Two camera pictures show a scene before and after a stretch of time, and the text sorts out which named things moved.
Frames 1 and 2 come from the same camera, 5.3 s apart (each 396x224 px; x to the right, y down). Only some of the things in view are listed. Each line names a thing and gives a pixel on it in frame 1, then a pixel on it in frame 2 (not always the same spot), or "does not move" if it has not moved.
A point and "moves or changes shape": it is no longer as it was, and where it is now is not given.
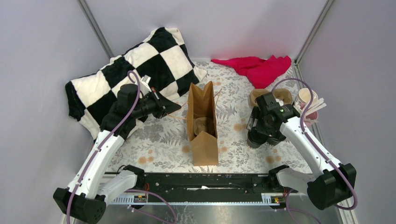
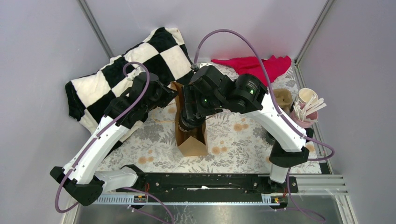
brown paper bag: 202,123 moves or changes shape
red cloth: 262,73 does not move
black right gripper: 256,114 to 191,94
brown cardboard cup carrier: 283,94 does not move
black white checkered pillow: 164,57 does not move
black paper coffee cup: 274,140 does not move
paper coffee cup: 256,139 to 188,126
